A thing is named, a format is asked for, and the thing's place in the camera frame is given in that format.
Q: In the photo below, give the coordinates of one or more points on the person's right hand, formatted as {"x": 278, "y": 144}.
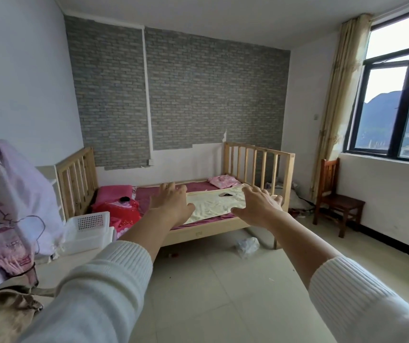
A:
{"x": 261, "y": 208}

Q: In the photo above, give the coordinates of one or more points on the person's left hand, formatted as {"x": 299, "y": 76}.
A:
{"x": 170, "y": 207}

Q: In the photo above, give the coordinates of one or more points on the person's right thumb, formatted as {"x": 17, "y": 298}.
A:
{"x": 241, "y": 210}

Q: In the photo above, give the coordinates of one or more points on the person's left thumb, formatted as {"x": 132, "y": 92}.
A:
{"x": 190, "y": 209}

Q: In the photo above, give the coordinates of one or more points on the person's left forearm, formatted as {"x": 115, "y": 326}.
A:
{"x": 93, "y": 292}

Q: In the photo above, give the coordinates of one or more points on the person's right forearm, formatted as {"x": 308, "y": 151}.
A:
{"x": 340, "y": 282}

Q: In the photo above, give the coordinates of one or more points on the cream blanket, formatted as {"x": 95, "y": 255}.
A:
{"x": 213, "y": 207}

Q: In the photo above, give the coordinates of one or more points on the folded pink patterned cloth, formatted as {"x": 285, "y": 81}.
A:
{"x": 224, "y": 181}

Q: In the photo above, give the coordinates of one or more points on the crumpled clear plastic bag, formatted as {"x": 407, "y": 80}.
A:
{"x": 247, "y": 246}

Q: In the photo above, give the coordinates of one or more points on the magenta bed sheet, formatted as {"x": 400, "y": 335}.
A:
{"x": 145, "y": 196}

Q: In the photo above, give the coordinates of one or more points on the white sack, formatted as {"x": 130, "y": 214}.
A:
{"x": 299, "y": 201}

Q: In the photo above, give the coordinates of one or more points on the red fabric bundle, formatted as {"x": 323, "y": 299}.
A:
{"x": 124, "y": 212}

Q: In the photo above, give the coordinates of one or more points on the small black round object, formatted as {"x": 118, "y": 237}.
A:
{"x": 124, "y": 200}

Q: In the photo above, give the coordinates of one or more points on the pink pillow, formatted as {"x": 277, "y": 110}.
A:
{"x": 113, "y": 193}

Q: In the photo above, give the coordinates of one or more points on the white plastic storage box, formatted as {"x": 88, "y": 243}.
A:
{"x": 112, "y": 235}

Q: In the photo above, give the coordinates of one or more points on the dark wooden chair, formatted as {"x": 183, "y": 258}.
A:
{"x": 336, "y": 200}

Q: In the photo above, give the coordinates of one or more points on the white perforated plastic basket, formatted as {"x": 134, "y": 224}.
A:
{"x": 84, "y": 230}

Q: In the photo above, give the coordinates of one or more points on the white shelf unit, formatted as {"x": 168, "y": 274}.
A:
{"x": 52, "y": 185}

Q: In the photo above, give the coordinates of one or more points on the beige curtain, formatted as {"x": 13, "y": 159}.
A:
{"x": 340, "y": 103}

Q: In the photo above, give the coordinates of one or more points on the pink floral bedding bundle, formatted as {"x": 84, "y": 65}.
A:
{"x": 7, "y": 210}

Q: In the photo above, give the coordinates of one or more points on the dark framed window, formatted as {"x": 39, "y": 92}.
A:
{"x": 394, "y": 85}

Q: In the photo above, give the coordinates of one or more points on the tan fabric bag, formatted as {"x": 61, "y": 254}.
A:
{"x": 0, "y": 317}

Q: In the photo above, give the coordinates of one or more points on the light wooden bed frame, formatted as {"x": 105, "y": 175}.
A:
{"x": 258, "y": 167}

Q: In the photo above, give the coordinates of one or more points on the white wall conduit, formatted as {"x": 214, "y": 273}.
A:
{"x": 148, "y": 96}

